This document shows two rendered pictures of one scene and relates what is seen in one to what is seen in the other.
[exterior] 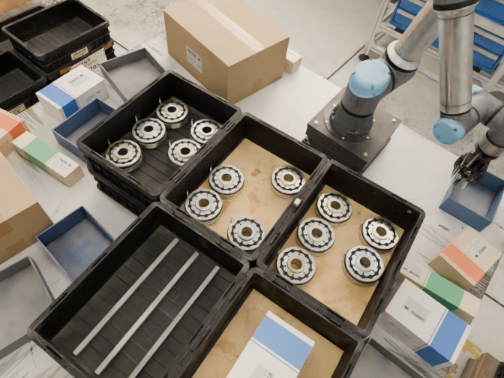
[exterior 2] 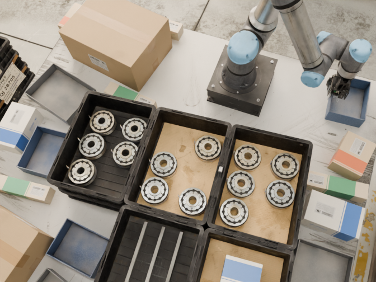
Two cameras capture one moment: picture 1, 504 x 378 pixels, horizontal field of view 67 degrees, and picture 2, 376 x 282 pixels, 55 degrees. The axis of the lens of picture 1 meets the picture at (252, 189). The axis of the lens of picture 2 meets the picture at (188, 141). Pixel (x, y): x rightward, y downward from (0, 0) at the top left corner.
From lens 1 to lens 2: 0.40 m
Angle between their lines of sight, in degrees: 9
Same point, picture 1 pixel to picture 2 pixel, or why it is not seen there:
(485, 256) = (365, 150)
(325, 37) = not seen: outside the picture
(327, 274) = (257, 208)
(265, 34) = (147, 24)
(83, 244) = (79, 244)
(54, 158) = (29, 188)
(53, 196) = (41, 216)
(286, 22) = not seen: outside the picture
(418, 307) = (325, 207)
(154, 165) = (107, 170)
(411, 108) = not seen: hidden behind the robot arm
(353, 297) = (280, 219)
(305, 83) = (193, 45)
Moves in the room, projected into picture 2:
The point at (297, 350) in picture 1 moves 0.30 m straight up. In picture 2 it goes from (253, 274) to (267, 265)
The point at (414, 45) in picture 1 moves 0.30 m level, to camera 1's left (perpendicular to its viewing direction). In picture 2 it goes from (268, 14) to (188, 29)
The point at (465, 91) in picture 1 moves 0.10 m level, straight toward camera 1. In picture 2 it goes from (314, 52) to (307, 76)
